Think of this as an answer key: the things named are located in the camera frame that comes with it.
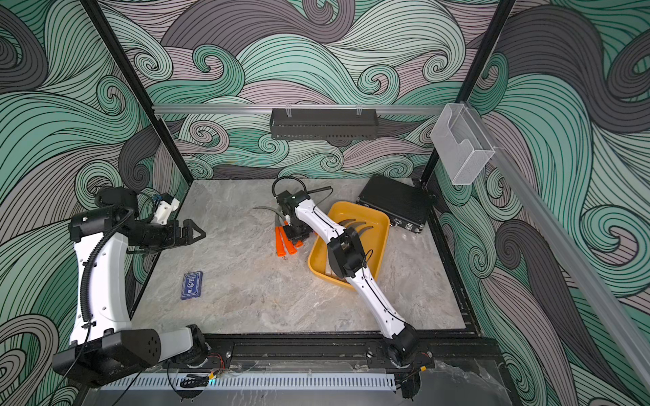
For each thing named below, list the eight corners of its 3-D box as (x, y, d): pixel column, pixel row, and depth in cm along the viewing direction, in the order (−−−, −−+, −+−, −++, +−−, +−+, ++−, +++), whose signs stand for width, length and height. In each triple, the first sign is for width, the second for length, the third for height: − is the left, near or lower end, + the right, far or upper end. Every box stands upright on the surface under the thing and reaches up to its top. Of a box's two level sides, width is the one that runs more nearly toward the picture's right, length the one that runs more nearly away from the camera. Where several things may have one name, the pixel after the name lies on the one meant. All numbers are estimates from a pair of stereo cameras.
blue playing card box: (183, 299, 86) (179, 297, 84) (187, 275, 92) (184, 272, 90) (200, 296, 87) (198, 294, 85) (203, 272, 92) (201, 269, 91)
